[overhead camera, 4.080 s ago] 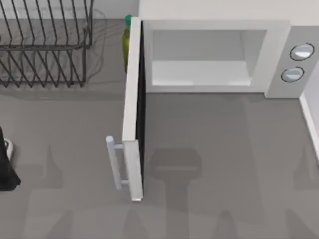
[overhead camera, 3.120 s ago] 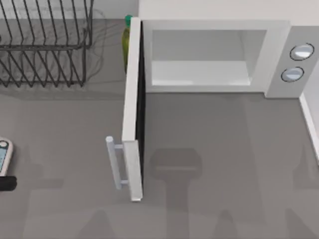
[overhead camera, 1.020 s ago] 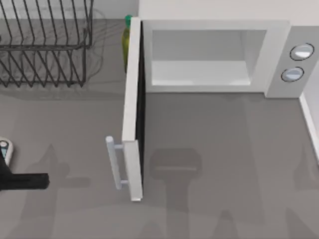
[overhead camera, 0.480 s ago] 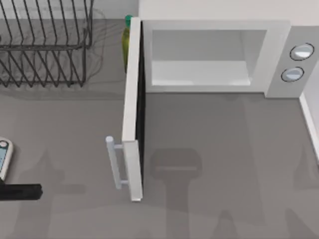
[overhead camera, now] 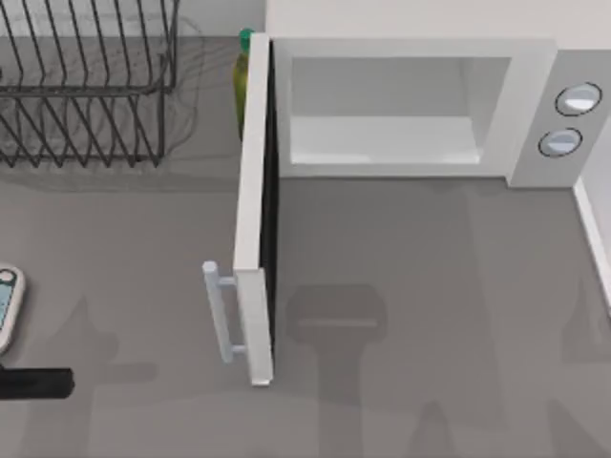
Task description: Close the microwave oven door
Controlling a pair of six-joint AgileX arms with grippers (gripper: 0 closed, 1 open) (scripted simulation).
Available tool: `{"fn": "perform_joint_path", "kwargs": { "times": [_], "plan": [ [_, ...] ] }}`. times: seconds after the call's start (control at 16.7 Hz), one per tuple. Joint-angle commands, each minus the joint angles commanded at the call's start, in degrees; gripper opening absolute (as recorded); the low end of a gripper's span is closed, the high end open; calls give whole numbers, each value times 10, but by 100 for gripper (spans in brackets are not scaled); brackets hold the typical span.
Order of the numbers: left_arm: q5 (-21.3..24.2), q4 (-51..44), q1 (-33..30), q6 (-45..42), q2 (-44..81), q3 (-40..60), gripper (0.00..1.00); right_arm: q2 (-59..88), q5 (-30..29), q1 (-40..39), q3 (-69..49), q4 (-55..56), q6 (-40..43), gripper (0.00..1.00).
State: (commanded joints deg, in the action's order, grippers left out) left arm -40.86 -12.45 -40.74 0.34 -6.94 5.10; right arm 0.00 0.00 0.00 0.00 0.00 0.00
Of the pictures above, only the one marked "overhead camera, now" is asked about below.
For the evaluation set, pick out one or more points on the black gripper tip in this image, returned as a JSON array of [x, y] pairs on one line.
[[33, 382]]

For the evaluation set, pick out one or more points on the large microwave knob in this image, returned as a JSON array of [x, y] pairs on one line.
[[578, 98]]

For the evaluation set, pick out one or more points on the pale microwave oven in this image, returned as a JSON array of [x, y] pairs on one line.
[[525, 95]]

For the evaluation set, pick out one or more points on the green bottle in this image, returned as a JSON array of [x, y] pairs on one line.
[[240, 81]]

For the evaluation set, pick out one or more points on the white and teal device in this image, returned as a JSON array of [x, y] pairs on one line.
[[7, 305]]

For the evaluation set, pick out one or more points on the white microwave door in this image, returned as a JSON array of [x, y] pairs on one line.
[[252, 214]]

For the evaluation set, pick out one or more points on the small microwave knob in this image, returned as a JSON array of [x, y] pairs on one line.
[[560, 142]]

